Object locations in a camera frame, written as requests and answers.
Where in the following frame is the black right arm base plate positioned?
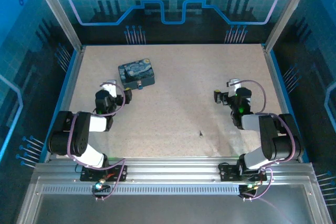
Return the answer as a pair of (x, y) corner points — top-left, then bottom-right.
(218, 162), (268, 183)

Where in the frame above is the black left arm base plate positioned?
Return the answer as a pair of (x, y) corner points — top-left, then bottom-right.
(79, 164), (128, 183)

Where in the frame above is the aluminium frame post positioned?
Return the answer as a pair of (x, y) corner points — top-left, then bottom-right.
(29, 0), (85, 51)
(264, 0), (317, 51)

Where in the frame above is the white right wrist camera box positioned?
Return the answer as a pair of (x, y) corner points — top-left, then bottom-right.
(227, 78), (241, 98)

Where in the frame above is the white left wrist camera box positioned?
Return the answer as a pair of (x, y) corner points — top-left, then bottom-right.
(100, 79), (118, 98)

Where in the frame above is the starry night print tin box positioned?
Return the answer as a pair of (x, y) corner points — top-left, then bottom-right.
(118, 57), (156, 90)

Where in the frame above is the slotted aluminium cable duct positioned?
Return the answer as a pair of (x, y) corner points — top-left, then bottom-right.
(41, 185), (244, 195)

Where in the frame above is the aluminium cross rail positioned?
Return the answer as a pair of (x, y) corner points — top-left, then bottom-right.
(33, 156), (317, 186)

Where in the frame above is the aluminium side rail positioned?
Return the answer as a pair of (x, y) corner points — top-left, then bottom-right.
(261, 44), (309, 163)
(44, 45), (87, 163)

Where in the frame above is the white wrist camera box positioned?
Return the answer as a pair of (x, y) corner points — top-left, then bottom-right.
(227, 78), (241, 98)
(100, 79), (118, 98)

